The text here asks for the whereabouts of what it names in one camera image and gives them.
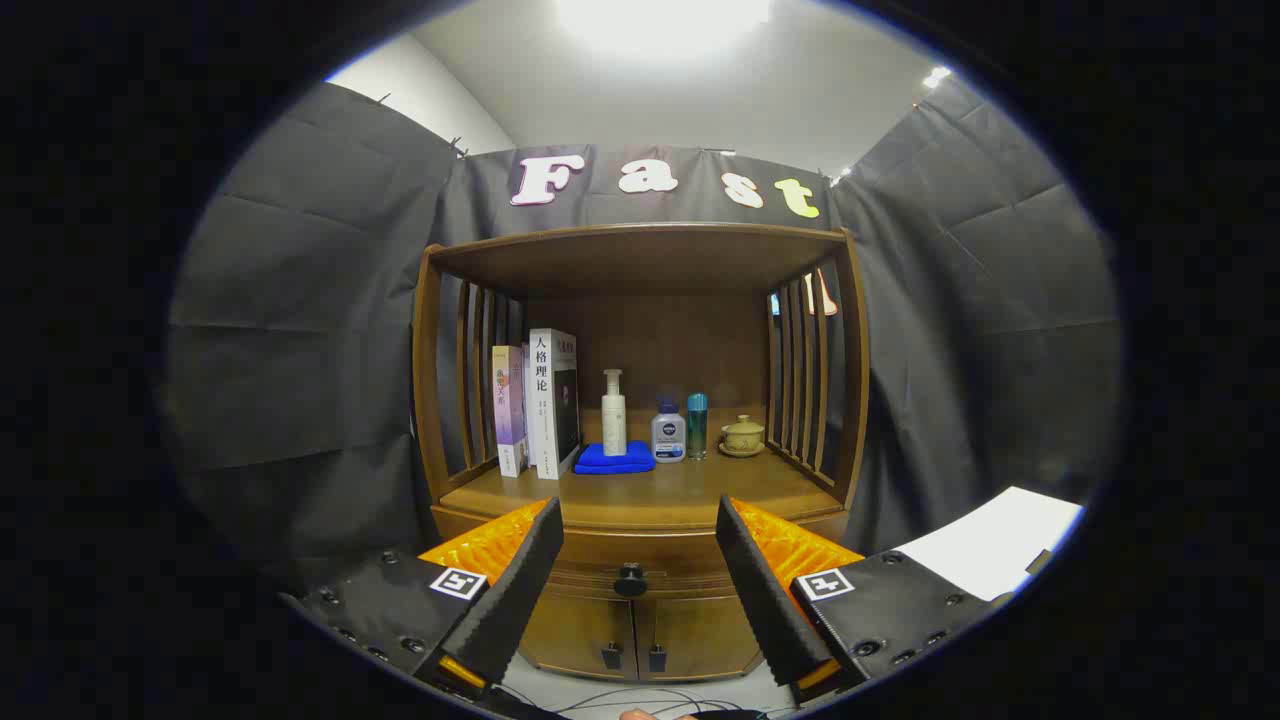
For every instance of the wooden countertop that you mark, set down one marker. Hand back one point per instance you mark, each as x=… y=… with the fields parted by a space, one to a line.
x=680 y=495

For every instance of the brown wooden cabinet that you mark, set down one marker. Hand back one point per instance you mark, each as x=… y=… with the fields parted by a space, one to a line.
x=640 y=260

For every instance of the teal bottle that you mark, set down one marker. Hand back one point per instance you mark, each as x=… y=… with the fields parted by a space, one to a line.
x=697 y=428

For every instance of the white pump bottle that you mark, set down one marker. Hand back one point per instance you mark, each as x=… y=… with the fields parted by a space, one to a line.
x=614 y=420

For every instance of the purple book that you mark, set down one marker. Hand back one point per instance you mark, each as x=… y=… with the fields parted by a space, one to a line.
x=508 y=410

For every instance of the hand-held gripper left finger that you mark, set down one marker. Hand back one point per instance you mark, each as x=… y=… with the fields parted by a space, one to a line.
x=515 y=590

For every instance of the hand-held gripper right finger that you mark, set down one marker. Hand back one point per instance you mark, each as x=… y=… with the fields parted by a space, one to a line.
x=765 y=590

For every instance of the brown wooden drawer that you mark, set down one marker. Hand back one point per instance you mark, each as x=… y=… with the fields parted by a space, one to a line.
x=640 y=548

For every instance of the small ceiling light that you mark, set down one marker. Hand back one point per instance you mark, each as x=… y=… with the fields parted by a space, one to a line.
x=937 y=76

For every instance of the white topped grey furniture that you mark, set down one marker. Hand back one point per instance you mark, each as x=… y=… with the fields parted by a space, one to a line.
x=1000 y=545

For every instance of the white bottle blue cap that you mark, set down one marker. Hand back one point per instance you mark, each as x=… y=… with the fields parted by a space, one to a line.
x=668 y=438

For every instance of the blue folded cloth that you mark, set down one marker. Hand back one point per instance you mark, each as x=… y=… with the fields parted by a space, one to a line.
x=612 y=460

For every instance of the white book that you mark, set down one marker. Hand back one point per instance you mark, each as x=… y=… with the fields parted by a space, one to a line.
x=541 y=400

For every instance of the large ceiling light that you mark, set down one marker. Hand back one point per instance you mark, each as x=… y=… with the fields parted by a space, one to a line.
x=660 y=25

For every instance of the wooden cabinet door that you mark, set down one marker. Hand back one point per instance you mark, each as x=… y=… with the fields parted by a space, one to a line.
x=580 y=630
x=700 y=630

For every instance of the beige lidded teacup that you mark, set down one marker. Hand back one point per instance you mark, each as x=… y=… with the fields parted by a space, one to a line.
x=743 y=436

